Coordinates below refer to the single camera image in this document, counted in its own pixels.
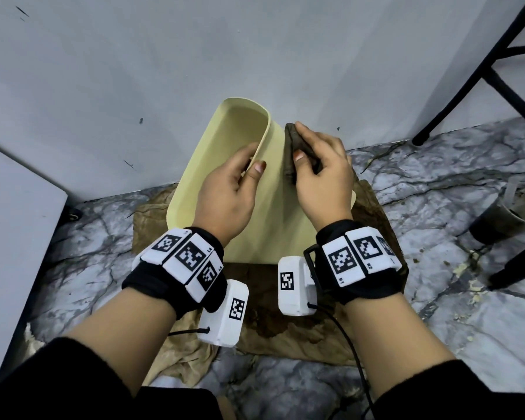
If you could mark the white panel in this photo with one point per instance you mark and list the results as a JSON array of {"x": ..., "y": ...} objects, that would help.
[{"x": 17, "y": 258}]

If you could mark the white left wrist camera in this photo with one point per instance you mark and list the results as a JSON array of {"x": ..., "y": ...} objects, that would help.
[{"x": 221, "y": 332}]

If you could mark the person's right forearm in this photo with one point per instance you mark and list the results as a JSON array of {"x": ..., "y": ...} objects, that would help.
[{"x": 393, "y": 341}]

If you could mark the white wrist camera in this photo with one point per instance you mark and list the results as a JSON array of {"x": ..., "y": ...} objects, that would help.
[
  {"x": 293, "y": 301},
  {"x": 221, "y": 332}
]

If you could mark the black right wristband with markers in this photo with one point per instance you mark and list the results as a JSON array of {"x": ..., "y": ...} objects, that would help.
[{"x": 367, "y": 288}]

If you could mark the black caster wheel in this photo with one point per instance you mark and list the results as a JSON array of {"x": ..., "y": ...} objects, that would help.
[{"x": 73, "y": 214}]

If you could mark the pale yellow plastic bin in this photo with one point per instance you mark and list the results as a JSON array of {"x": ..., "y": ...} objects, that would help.
[{"x": 227, "y": 139}]

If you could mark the person's left hand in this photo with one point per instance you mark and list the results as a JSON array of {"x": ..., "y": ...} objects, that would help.
[{"x": 223, "y": 205}]

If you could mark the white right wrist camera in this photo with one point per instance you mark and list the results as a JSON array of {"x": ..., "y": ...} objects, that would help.
[{"x": 293, "y": 301}]

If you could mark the stained brown floor cloth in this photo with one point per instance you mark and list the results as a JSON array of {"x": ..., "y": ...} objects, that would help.
[{"x": 297, "y": 332}]

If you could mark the clear plastic cup with dirt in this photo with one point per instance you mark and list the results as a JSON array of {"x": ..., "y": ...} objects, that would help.
[{"x": 498, "y": 223}]

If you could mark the black metal chair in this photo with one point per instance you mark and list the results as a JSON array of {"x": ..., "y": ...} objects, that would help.
[{"x": 468, "y": 87}]

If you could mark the black wristband with markers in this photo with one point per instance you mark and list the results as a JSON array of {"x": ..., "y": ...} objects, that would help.
[
  {"x": 367, "y": 288},
  {"x": 153, "y": 286}
]

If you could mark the brown rag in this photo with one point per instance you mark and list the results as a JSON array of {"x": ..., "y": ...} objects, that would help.
[{"x": 289, "y": 148}]

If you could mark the black left wristband with markers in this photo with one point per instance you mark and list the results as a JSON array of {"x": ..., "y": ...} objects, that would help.
[{"x": 153, "y": 286}]

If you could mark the person's right hand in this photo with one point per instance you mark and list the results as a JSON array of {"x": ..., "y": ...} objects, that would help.
[{"x": 328, "y": 192}]

